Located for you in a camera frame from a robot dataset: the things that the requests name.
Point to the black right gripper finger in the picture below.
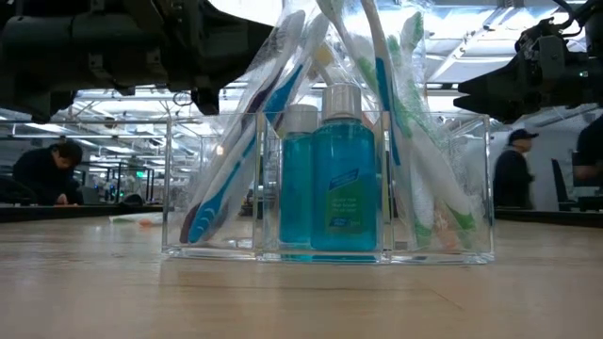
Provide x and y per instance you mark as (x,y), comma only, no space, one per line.
(499,107)
(499,82)

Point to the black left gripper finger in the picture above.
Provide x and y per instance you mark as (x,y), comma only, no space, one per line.
(240,26)
(235,63)

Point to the green white toothbrush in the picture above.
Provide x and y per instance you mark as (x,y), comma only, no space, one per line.
(393,49)
(412,30)

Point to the blue white toothbrush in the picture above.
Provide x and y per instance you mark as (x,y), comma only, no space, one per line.
(384,85)
(207,221)

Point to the green toothbrushes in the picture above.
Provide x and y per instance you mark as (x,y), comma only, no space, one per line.
(464,219)

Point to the small blue mouthwash bottle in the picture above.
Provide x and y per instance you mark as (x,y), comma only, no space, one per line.
(296,188)
(344,188)

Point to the purple white toothbrush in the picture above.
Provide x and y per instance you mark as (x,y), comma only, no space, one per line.
(187,228)

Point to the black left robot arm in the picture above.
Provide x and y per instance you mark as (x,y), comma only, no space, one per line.
(70,47)

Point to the person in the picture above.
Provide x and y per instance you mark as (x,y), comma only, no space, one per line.
(42,179)
(591,150)
(513,179)

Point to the black office chair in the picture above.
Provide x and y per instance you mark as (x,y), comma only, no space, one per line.
(560,183)

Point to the clear acrylic organizer box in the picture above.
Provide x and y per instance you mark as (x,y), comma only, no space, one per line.
(226,250)

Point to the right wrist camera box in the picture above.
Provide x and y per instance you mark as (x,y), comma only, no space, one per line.
(546,44)

